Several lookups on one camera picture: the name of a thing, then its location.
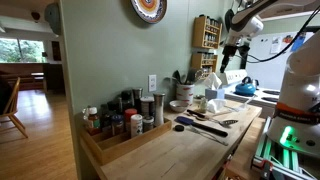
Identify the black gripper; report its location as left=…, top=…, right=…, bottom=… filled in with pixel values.
left=219, top=43, right=238, bottom=74

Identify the clear glass spice bottle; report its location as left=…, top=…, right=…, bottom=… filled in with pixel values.
left=199, top=97, right=208, bottom=114

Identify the wide round spice container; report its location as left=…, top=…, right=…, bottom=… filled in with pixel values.
left=140, top=96, right=155, bottom=118

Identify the dark spice bottle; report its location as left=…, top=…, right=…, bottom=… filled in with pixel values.
left=120, top=89, right=134, bottom=111
left=107, top=96, right=124, bottom=116

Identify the white plastic spice bottle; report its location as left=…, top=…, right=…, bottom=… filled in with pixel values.
left=130, top=113, right=144, bottom=138

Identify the red-capped spice bottle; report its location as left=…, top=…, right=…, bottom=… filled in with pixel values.
left=124, top=108, right=138, bottom=133

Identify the blue-lidded spice jar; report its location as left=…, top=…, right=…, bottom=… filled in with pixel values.
left=111, top=114, right=125, bottom=136

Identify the dark glass bottle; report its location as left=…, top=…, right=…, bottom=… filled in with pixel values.
left=99, top=103, right=113, bottom=133

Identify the wooden spice tray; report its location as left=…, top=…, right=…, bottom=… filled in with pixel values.
left=79, top=118, right=173, bottom=166

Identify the white-capped brown sauce bottle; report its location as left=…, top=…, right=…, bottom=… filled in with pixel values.
left=87, top=106, right=102, bottom=136

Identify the white tissue sheet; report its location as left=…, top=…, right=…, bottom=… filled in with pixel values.
left=203, top=72, right=223, bottom=90

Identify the steel kitchen utensil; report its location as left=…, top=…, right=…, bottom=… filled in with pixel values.
left=194, top=68, right=205, bottom=83

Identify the blue enamel kettle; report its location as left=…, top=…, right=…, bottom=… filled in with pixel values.
left=234, top=76, right=258, bottom=98

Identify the blue-grey tissue box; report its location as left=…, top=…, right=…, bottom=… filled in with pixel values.
left=204, top=87, right=226, bottom=101

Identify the white refrigerator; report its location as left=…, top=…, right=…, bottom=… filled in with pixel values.
left=246, top=31, right=314, bottom=91

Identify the crumpled white paper towel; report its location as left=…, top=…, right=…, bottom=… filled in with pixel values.
left=206, top=98, right=228, bottom=114

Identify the clear plastic tool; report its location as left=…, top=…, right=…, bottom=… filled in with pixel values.
left=226, top=94, right=258, bottom=113

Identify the black hanging pan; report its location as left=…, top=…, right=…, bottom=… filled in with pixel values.
left=224, top=9, right=235, bottom=33

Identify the black plastic ladle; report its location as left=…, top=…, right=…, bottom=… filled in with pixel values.
left=172, top=69, right=183, bottom=85

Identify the white red-striped utensil crock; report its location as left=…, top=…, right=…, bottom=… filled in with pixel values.
left=175, top=83, right=195, bottom=106

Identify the white kitchen stove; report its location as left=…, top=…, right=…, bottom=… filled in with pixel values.
left=219, top=69, right=281, bottom=119

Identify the white paper on refrigerator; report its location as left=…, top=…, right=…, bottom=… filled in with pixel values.
left=269, top=35, right=283, bottom=55

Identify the slotted steel serving spoon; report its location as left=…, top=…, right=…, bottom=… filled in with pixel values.
left=186, top=109, right=239, bottom=128

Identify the white ceramic bowl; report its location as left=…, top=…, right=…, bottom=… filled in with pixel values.
left=169, top=99, right=190, bottom=113

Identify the steel fork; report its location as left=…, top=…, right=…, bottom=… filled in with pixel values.
left=186, top=126, right=229, bottom=147

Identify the blue paper on refrigerator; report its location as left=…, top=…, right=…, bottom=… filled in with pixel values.
left=290, top=32, right=307, bottom=53

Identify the tall dark grinder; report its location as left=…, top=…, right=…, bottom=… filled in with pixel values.
left=132, top=87, right=144, bottom=113

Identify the small black-lidded jar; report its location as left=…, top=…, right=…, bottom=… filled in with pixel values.
left=142, top=115, right=155, bottom=133

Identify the window with greenery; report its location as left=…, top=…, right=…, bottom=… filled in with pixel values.
left=0, top=37, right=46, bottom=64

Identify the wooden dining chair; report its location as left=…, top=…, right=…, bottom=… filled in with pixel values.
left=0, top=77, right=29, bottom=139

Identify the wooden wall spice rack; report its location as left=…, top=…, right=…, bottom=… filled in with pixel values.
left=190, top=52, right=219, bottom=74
left=192, top=15, right=223, bottom=50

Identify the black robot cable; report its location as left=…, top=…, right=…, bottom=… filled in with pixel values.
left=234, top=3, right=320, bottom=64

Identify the blue-headed black-handled spatula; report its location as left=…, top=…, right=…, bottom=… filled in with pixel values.
left=175, top=115, right=229, bottom=138

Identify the colourful decorative wall plate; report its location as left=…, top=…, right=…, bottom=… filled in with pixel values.
left=130, top=0, right=168, bottom=24

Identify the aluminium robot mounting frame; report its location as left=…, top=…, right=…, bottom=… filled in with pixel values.
left=251, top=116, right=320, bottom=180

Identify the grey wall ornament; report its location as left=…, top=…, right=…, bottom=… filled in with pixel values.
left=44, top=2, right=62, bottom=36

